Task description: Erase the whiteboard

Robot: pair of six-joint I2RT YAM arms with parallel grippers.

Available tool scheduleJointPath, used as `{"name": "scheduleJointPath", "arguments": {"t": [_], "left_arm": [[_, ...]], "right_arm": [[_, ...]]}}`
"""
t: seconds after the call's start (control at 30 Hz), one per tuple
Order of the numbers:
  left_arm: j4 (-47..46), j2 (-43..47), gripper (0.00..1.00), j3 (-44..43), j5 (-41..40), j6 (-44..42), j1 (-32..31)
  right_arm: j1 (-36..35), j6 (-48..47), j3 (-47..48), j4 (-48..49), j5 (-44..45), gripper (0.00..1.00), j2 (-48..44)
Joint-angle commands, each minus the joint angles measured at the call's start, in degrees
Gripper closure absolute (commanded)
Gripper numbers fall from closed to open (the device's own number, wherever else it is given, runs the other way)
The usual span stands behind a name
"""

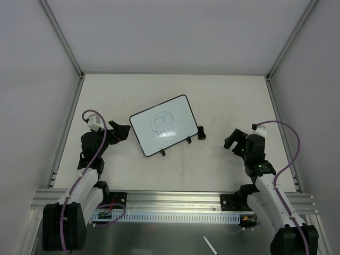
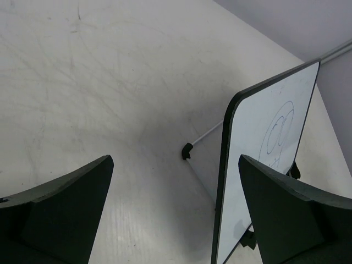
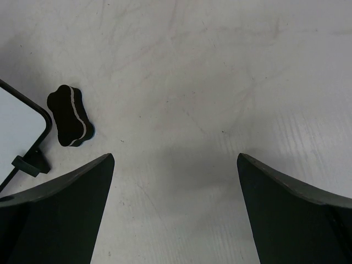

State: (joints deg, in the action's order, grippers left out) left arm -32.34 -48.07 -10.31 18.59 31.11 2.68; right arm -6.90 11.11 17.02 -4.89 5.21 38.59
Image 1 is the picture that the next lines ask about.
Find left aluminium frame post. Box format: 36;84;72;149
38;0;84;78

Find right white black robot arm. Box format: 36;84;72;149
221;125;319;254

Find white slotted cable duct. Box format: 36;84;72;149
90;211;242;224

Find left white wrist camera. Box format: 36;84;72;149
87;113;103;132

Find right aluminium frame post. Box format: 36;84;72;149
266;0;319;81

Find aluminium front rail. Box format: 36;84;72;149
31;189;320;215

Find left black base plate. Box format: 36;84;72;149
109;191;128;210

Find aluminium frame post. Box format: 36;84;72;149
266;0;319;81
38;0;84;78

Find black whiteboard eraser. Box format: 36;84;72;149
197;126;207;140

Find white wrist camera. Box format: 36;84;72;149
253;125;267;137
87;113;103;132

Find black framed whiteboard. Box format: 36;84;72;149
129;95;198;157

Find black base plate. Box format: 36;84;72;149
109;191;128;210
219;193;251;211

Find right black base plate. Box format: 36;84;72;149
219;193;251;211

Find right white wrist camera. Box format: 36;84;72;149
253;125;267;137

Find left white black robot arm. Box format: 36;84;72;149
42;119;131;254

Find white marker pen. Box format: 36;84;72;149
202;235;218;255

